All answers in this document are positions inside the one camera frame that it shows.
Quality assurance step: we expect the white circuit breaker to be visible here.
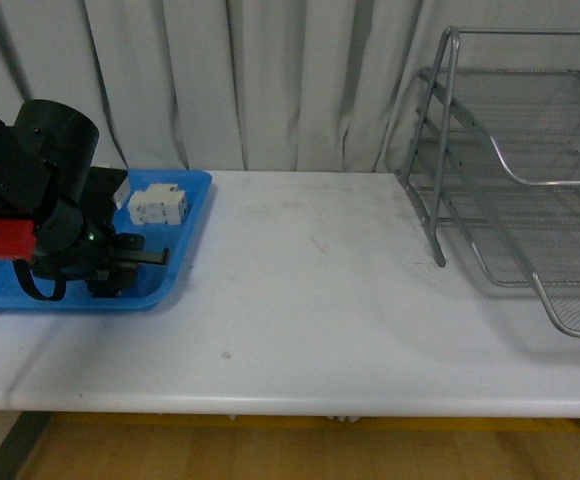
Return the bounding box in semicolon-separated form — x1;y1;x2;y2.
127;183;188;225

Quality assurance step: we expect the red wrist camera mount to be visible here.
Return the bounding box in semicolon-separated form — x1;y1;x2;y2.
0;218;37;261

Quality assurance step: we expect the silver mesh tray rack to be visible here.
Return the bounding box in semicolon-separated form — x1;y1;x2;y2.
395;26;580;338

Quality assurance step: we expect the white curtain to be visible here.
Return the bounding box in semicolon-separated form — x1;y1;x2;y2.
0;1;580;172

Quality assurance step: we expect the black cable loop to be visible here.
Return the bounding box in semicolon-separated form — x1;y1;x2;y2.
13;259;67;302

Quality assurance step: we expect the blue plastic tray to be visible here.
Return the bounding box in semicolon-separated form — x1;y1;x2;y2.
0;170;212;312

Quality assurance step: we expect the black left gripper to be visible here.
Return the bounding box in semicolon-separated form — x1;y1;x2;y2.
29;199;170;298

